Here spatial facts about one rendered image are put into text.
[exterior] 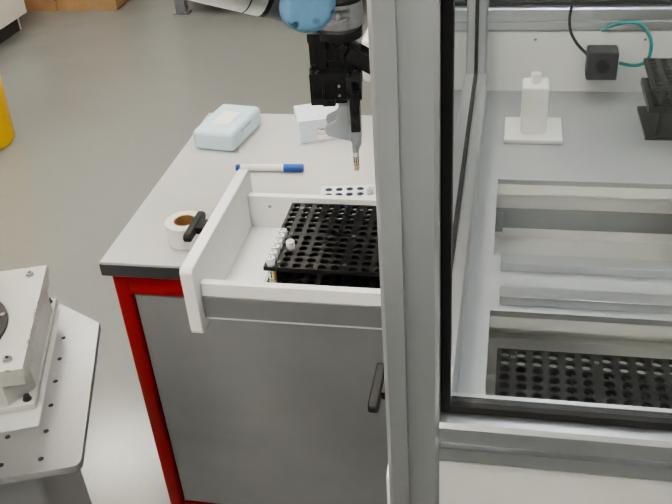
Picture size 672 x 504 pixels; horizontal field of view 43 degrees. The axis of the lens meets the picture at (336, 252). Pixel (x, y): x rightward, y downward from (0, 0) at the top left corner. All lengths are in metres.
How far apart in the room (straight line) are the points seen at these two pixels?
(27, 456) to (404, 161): 0.78
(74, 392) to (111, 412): 1.12
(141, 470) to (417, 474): 1.54
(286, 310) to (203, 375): 0.50
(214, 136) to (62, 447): 0.84
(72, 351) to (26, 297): 0.10
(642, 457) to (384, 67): 0.34
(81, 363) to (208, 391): 0.41
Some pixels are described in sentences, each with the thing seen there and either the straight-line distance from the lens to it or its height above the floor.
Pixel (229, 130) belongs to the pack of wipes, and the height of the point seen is 0.80.
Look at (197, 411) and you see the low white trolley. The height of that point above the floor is 0.41.
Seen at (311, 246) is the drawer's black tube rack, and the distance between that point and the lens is 1.20.
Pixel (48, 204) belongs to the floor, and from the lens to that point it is 3.42.
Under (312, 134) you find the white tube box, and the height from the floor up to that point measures 0.78.
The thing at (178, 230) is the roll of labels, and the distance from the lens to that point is 1.48.
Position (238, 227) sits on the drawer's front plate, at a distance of 1.32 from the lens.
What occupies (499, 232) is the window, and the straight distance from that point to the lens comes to 0.56.
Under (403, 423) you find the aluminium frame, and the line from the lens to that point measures 0.65.
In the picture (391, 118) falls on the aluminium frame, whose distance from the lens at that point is 0.51.
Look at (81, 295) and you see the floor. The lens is 2.84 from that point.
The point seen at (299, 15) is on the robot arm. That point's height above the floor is 1.21.
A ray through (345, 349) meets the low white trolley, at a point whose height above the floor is 0.59.
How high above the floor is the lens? 1.55
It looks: 33 degrees down
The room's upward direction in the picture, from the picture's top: 5 degrees counter-clockwise
